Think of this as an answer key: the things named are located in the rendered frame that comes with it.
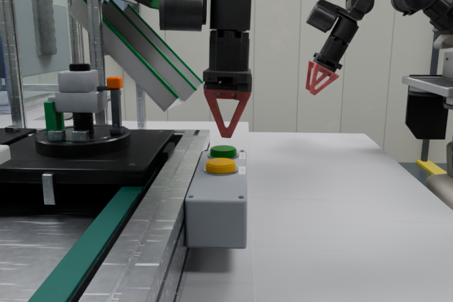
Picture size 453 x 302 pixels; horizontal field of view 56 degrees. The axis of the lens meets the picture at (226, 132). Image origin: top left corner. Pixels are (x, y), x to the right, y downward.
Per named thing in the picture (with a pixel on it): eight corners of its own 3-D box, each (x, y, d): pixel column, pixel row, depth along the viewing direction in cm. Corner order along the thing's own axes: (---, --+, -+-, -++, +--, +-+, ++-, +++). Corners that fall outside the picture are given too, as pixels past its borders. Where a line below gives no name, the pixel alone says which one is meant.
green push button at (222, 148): (236, 157, 66) (236, 145, 65) (236, 164, 62) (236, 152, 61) (211, 157, 66) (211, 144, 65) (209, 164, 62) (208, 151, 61)
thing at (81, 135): (89, 139, 61) (89, 129, 60) (85, 142, 59) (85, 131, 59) (76, 139, 61) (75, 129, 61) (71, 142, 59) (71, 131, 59)
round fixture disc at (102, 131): (140, 135, 72) (140, 124, 72) (116, 158, 59) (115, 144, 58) (59, 134, 73) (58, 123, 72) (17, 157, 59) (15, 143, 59)
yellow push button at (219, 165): (236, 171, 59) (236, 157, 58) (235, 180, 55) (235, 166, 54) (207, 170, 59) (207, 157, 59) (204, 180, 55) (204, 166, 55)
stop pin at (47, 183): (58, 201, 55) (56, 172, 54) (54, 205, 54) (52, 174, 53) (48, 201, 55) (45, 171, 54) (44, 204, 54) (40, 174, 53)
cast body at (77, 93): (108, 108, 66) (106, 63, 65) (98, 113, 62) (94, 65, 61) (56, 107, 67) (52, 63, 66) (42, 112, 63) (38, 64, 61)
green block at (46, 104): (57, 133, 65) (54, 101, 64) (54, 135, 63) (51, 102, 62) (50, 133, 65) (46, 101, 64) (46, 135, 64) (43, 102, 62)
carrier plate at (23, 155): (174, 140, 77) (174, 129, 77) (144, 185, 54) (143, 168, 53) (45, 139, 78) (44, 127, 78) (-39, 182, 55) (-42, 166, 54)
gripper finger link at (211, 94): (201, 140, 61) (203, 74, 59) (206, 130, 68) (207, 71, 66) (249, 142, 61) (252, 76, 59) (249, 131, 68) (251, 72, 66)
